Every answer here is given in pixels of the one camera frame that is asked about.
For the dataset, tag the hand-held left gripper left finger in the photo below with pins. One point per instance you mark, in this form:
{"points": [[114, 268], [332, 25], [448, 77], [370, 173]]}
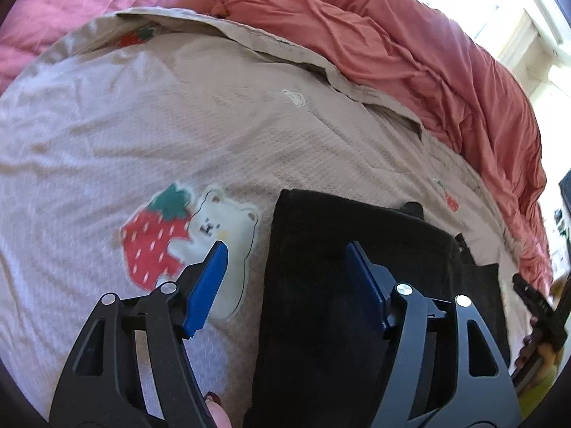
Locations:
{"points": [[207, 290]]}

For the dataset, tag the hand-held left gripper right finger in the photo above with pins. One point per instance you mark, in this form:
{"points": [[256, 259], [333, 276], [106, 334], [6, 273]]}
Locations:
{"points": [[366, 285]]}

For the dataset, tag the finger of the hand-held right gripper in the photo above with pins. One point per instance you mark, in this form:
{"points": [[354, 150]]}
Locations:
{"points": [[542, 312]]}

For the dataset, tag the black sweater with orange cuffs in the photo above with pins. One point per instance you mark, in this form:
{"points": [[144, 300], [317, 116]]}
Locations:
{"points": [[312, 254]]}

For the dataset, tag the person's right hand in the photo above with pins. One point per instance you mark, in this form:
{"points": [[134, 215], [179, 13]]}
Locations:
{"points": [[526, 350]]}

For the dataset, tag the person's left hand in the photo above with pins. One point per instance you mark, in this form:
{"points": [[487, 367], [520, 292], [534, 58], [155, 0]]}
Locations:
{"points": [[218, 412]]}

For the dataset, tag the person's green clothing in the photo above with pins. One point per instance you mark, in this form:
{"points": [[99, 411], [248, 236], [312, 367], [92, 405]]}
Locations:
{"points": [[537, 397]]}

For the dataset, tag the black monitor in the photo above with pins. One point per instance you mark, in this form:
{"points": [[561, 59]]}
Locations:
{"points": [[565, 196]]}

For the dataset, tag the beige printed blanket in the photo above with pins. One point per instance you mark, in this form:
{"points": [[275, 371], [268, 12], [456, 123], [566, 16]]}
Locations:
{"points": [[111, 133]]}

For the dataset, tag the salmon red duvet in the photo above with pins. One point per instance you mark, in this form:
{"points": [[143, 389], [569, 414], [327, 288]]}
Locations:
{"points": [[379, 44]]}

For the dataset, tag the pink quilted pillow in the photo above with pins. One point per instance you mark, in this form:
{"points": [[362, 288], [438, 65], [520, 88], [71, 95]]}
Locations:
{"points": [[67, 4]]}

